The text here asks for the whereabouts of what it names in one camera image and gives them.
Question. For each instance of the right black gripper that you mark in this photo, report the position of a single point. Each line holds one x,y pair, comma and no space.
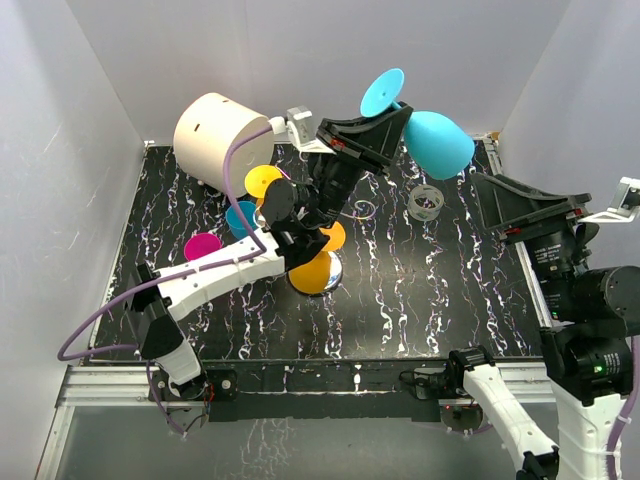
500,201

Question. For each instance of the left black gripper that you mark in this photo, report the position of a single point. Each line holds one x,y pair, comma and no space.
375,140

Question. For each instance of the orange wine glass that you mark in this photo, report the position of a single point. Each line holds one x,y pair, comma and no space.
258,179
324,272

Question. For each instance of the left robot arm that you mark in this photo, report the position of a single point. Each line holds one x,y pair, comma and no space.
161,298

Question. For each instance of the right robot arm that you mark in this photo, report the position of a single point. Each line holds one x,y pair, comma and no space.
591,350

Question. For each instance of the chrome wine glass rack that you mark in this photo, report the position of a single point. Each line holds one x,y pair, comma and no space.
350,215

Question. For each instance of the blue plastic wine glass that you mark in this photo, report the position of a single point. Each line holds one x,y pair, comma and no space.
234,222

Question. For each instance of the magenta plastic wine glass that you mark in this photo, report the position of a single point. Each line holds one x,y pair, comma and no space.
200,245

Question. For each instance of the grey tape roll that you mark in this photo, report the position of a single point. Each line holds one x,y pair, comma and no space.
425,203

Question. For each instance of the white cylindrical container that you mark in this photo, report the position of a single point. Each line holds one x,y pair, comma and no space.
205,132

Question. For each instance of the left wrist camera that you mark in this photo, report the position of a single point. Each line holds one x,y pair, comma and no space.
296,124

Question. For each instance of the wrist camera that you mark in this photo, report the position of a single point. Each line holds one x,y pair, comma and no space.
296,124
624,207

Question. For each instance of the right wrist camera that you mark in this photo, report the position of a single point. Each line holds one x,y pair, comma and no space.
624,207

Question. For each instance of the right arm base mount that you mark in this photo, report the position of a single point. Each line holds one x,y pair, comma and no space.
460,414

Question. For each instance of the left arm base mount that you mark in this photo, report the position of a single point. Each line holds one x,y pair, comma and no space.
210,386

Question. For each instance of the aluminium frame rail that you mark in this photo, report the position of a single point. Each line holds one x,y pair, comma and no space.
411,292

